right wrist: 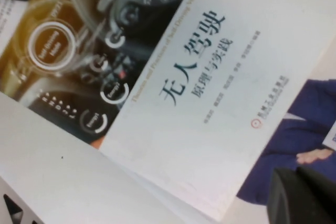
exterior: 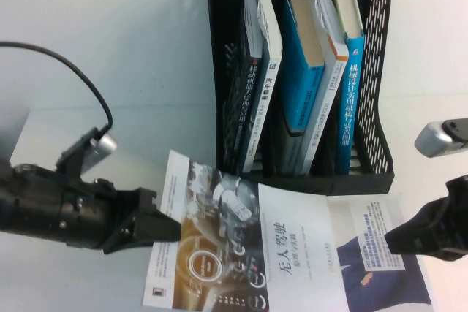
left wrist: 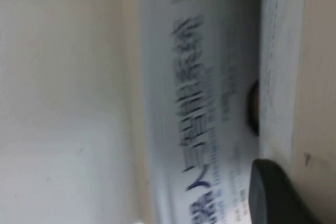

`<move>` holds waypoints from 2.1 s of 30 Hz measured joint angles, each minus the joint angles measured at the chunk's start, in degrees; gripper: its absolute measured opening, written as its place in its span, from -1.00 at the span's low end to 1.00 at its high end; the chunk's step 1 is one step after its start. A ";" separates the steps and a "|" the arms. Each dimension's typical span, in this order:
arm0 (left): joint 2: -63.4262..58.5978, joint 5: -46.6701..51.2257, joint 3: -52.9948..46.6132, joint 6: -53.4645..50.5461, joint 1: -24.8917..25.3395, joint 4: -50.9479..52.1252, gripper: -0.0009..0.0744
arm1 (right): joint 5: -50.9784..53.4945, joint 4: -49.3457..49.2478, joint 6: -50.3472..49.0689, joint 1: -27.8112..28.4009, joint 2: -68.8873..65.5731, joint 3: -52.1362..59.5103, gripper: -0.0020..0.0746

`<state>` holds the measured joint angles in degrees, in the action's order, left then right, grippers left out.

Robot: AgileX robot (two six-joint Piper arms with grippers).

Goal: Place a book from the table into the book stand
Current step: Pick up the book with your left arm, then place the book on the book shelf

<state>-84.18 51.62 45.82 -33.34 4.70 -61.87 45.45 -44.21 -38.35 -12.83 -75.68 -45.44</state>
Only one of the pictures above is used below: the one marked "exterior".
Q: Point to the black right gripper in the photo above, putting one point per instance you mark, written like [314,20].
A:
[455,217]

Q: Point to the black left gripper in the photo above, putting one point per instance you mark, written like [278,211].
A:
[73,213]

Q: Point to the white autonomous driving book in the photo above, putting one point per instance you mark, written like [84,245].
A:
[292,217]

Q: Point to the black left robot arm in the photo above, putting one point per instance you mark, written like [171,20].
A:
[7,202]

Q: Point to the black mesh book stand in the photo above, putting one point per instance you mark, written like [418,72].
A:
[365,182]

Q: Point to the blue mechanical design book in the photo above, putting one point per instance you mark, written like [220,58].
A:
[349,107]

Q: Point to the dark grey book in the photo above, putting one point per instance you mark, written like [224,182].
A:
[290,155]

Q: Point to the white book with orange stripe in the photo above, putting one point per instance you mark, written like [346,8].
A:
[321,114]

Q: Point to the dark-spine mobile robot book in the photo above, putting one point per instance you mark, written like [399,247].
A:
[250,89]

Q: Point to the white-spine car suspension book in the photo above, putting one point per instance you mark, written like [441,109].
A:
[265,96]

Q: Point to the blue book with tan pages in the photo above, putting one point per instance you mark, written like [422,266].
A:
[300,89]

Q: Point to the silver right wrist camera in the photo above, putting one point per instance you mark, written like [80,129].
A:
[431,140]

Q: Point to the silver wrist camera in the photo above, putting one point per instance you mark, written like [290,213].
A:
[431,140]
[104,144]

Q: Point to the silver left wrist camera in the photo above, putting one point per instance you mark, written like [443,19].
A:
[104,144]

